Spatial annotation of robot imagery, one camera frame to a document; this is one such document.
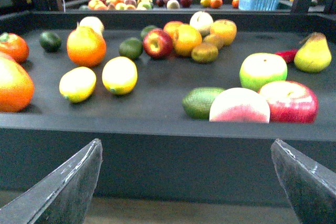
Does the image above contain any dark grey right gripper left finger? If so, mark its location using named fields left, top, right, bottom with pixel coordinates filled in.
left=1, top=139, right=102, bottom=223

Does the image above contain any yellow green pear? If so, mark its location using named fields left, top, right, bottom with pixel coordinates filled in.
left=293, top=32, right=332, bottom=73

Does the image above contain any pink white peach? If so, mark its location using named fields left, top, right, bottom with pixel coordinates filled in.
left=209, top=88, right=270, bottom=123

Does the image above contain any large red apple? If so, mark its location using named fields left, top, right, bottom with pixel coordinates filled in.
left=258, top=81, right=319, bottom=124

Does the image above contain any red yellow apple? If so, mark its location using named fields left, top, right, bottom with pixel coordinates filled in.
left=143, top=28, right=173, bottom=59

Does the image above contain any green apple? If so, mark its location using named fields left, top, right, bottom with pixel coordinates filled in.
left=239, top=53, right=288, bottom=92

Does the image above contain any yellow lemon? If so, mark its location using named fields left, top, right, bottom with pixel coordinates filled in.
left=59, top=67, right=97, bottom=103
left=102, top=56, right=138, bottom=95

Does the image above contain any red chili pepper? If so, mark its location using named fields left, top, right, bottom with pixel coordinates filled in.
left=275, top=49, right=298, bottom=63

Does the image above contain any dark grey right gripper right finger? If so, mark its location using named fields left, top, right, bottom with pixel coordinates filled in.
left=271, top=139, right=335, bottom=223

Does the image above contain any brown kiwi front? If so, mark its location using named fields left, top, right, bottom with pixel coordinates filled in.
left=191, top=42, right=218, bottom=63

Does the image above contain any dark green lime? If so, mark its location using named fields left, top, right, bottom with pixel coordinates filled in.
left=39, top=31, right=61, bottom=52

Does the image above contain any yellow orange fruit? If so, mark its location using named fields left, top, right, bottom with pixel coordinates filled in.
left=173, top=24, right=203, bottom=57

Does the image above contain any orange persimmon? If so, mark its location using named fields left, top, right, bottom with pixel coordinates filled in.
left=1, top=33, right=29, bottom=63

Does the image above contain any large orange fruit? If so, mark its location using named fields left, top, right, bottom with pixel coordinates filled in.
left=66, top=24, right=107, bottom=67

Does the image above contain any orange mango fruit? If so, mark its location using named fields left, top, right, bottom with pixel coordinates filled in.
left=1, top=56, right=35, bottom=112

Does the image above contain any black shelf tray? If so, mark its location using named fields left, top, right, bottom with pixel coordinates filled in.
left=1, top=12, right=335, bottom=206
left=65, top=0, right=327, bottom=12

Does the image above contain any brown kiwi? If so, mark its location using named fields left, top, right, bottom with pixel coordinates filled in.
left=203, top=34, right=224, bottom=50
left=191, top=42, right=218, bottom=63

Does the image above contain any brown kiwi back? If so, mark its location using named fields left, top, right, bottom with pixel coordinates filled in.
left=203, top=34, right=224, bottom=50

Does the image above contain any pale white pear left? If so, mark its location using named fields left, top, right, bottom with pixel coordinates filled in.
left=79, top=16, right=104, bottom=35

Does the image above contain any green avocado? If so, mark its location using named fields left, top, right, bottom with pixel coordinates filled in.
left=182, top=87, right=225, bottom=120

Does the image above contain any far black shelf tray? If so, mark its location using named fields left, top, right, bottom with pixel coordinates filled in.
left=65, top=0, right=327, bottom=12

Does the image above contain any green lime near apple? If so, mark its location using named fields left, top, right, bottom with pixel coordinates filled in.
left=119, top=37, right=143, bottom=60

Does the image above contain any white pear with stem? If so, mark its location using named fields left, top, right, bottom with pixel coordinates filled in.
left=190, top=11, right=214, bottom=37

